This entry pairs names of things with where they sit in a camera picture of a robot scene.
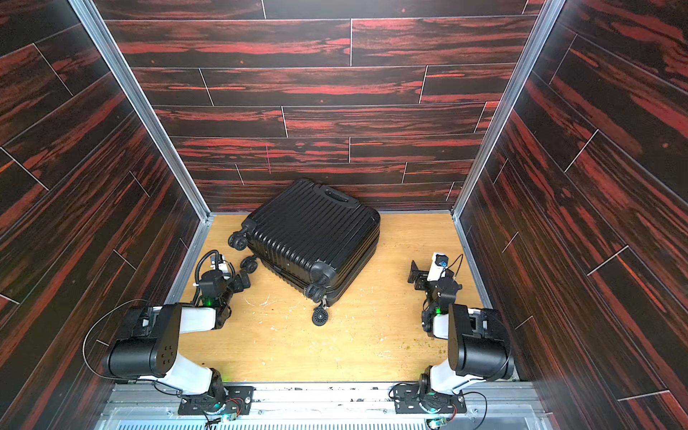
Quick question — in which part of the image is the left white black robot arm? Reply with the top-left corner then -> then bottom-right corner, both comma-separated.
82,250 -> 258,410

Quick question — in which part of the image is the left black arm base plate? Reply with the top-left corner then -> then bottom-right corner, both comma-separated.
177,385 -> 255,417

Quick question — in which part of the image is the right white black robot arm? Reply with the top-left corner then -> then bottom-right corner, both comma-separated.
408,253 -> 515,401

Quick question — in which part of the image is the aluminium corner post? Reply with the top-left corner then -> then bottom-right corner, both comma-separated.
68,0 -> 211,223
451,0 -> 565,227

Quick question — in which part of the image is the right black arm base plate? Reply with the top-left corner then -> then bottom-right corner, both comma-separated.
388,383 -> 467,415

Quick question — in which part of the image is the black ribbed hard-shell suitcase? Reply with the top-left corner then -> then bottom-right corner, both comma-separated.
228,178 -> 381,326

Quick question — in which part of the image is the right aluminium corner post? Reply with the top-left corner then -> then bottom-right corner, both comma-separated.
451,0 -> 565,227

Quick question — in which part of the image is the silver aluminium front rail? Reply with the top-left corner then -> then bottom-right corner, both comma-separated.
96,382 -> 555,429

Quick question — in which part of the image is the left aluminium corner post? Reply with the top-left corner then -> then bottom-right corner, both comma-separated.
68,0 -> 211,223

